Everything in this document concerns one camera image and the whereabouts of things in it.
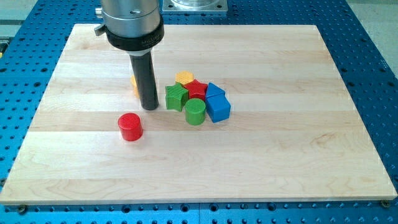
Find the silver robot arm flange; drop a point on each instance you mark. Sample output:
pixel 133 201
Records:
pixel 134 26

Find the red star block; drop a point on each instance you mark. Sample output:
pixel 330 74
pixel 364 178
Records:
pixel 196 89

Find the blue triangle block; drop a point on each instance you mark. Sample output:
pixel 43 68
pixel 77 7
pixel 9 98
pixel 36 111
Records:
pixel 213 90

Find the green star block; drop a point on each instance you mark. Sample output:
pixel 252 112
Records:
pixel 176 97

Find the green cylinder block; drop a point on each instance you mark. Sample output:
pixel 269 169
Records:
pixel 195 109

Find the blue cube block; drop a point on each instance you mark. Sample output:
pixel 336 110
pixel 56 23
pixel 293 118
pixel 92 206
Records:
pixel 218 108

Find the yellow hexagon block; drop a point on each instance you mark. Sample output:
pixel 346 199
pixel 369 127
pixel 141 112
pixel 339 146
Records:
pixel 184 77

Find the light wooden board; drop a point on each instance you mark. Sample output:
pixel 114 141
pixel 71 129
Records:
pixel 293 134

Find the red cylinder block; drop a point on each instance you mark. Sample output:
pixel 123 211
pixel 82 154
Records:
pixel 130 126

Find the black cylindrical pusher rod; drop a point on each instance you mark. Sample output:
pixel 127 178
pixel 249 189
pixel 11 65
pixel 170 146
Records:
pixel 145 80

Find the yellow block behind rod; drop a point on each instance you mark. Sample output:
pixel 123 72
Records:
pixel 134 86

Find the blue perforated metal table plate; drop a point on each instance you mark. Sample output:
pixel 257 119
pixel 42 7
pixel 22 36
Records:
pixel 32 55

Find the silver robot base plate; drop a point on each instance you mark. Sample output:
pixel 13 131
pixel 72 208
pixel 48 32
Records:
pixel 194 6

